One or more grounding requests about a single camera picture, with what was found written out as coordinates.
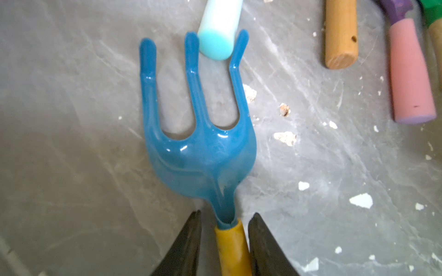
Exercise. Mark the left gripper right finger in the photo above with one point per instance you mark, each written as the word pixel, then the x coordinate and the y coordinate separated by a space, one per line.
pixel 267 258

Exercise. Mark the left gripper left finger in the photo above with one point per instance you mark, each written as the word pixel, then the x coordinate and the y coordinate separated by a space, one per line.
pixel 183 256

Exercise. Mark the blue rake yellow handle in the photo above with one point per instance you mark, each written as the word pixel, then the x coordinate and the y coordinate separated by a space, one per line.
pixel 211 162

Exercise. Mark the purple fork pink handle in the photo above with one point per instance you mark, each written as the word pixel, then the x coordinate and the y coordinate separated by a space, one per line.
pixel 412 96

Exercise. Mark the light green hand rake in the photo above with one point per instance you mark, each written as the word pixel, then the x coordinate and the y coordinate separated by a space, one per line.
pixel 341 34

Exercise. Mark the light blue hand fork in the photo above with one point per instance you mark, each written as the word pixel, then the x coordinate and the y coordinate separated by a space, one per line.
pixel 218 27

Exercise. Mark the dark green hand rake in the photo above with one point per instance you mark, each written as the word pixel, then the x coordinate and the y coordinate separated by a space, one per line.
pixel 432 11

